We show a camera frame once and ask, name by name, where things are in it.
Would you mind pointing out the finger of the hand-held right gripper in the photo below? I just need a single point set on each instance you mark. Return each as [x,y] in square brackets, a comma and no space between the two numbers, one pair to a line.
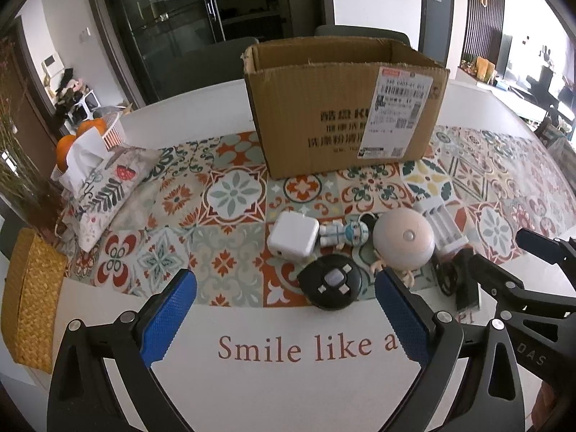
[546,247]
[495,281]

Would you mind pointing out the dark glass cabinet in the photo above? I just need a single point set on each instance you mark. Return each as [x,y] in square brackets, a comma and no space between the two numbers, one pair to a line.
[180,31]

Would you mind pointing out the brown wooden door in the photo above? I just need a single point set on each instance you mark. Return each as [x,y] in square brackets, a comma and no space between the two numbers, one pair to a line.
[18,90]

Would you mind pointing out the tile patterned table mat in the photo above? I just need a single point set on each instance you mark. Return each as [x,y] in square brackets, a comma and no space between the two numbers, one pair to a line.
[234,198]

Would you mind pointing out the white low cabinet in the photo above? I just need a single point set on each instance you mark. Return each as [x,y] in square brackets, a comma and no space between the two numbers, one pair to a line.
[517,96]

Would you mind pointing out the black round device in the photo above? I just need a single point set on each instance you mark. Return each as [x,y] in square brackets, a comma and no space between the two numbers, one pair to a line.
[315,283]

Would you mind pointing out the brown cardboard box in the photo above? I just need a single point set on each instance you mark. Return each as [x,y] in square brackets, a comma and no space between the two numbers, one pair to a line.
[315,135]

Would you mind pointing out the white shoe rack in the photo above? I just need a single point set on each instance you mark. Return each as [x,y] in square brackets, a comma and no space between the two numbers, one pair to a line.
[85,105]

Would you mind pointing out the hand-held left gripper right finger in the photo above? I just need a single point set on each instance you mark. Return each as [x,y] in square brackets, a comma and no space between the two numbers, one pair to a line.
[402,319]

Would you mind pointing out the grey dining chair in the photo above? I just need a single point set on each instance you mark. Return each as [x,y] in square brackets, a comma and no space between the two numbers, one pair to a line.
[360,31]
[216,60]

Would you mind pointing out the pink round night light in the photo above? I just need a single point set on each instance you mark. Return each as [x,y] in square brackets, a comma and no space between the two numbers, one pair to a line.
[396,238]

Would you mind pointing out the small beige doll figure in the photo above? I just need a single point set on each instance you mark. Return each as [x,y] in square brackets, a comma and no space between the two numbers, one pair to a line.
[407,275]

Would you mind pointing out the dark wood slat panel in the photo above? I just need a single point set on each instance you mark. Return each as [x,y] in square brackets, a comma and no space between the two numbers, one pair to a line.
[483,18]

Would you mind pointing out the yellow paper bags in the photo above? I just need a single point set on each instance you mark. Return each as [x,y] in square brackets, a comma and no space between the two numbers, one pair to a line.
[485,69]

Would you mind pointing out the yellow woven basket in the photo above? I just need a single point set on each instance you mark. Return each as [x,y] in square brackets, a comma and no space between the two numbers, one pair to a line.
[31,306]

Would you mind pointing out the orange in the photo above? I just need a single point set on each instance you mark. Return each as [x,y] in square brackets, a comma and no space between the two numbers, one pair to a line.
[92,126]
[65,148]

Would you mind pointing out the white power adapter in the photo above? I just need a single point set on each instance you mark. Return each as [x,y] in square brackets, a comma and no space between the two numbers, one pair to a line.
[292,236]

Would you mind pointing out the white battery charger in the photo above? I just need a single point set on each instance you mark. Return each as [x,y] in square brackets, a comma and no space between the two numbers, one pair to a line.
[443,225]

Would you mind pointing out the floral tissue box cover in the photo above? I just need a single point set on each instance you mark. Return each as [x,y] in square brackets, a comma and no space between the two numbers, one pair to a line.
[103,193]

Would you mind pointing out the white fruit basket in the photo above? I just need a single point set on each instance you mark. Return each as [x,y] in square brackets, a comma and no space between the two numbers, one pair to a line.
[112,132]

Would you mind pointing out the grey door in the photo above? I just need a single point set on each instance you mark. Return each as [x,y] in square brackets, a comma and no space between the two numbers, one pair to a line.
[443,18]

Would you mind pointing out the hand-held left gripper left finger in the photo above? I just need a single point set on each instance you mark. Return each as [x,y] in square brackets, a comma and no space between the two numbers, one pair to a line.
[168,315]

